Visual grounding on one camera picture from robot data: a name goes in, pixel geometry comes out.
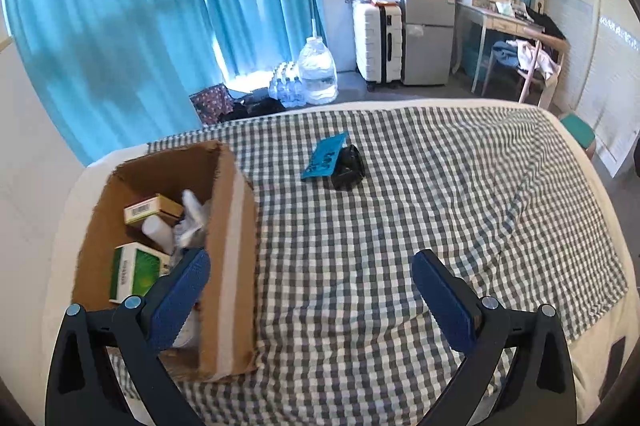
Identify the black bag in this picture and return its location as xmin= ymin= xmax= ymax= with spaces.
xmin=525 ymin=6 xmax=567 ymax=41

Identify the white cylindrical handheld device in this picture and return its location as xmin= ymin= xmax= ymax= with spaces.
xmin=141 ymin=216 xmax=173 ymax=254

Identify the light wooden desk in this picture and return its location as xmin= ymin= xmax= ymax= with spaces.
xmin=452 ymin=0 xmax=571 ymax=94

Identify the brown cardboard box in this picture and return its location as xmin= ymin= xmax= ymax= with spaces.
xmin=71 ymin=140 xmax=261 ymax=384

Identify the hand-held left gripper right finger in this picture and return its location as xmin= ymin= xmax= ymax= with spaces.
xmin=411 ymin=248 xmax=576 ymax=426

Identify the green stool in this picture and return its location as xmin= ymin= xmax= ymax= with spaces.
xmin=559 ymin=113 xmax=598 ymax=162

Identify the large clear water jug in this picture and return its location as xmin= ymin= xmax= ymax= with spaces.
xmin=298 ymin=35 xmax=338 ymax=105

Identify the brown white medicine box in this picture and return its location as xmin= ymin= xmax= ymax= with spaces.
xmin=123 ymin=193 xmax=185 ymax=226

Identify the small black pouch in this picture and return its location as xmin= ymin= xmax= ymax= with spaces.
xmin=327 ymin=144 xmax=366 ymax=192

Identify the pack of water bottles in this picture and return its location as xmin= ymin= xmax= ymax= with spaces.
xmin=268 ymin=61 xmax=307 ymax=108

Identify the white suitcase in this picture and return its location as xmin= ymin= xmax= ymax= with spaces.
xmin=352 ymin=0 xmax=405 ymax=84

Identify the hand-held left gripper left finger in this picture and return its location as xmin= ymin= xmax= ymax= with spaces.
xmin=45 ymin=247 xmax=212 ymax=426

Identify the wooden chair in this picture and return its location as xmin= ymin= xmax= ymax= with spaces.
xmin=482 ymin=33 xmax=568 ymax=109

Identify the dark patterned bag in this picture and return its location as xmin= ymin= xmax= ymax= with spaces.
xmin=190 ymin=84 xmax=235 ymax=125

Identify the black clothes heap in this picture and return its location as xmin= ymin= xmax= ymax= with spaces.
xmin=220 ymin=86 xmax=286 ymax=123

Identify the wide teal curtain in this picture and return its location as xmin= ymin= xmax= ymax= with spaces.
xmin=0 ymin=0 xmax=326 ymax=167

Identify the grey white checkered cloth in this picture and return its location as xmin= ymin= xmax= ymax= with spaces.
xmin=107 ymin=106 xmax=628 ymax=426

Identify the grey mini fridge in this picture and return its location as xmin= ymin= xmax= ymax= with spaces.
xmin=400 ymin=0 xmax=457 ymax=87

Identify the white louvered wardrobe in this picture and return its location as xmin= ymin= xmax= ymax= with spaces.
xmin=537 ymin=0 xmax=640 ymax=177

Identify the green white medicine box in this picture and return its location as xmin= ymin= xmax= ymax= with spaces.
xmin=109 ymin=242 xmax=173 ymax=304

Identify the blue packet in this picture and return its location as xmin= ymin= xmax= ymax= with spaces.
xmin=301 ymin=132 xmax=349 ymax=181

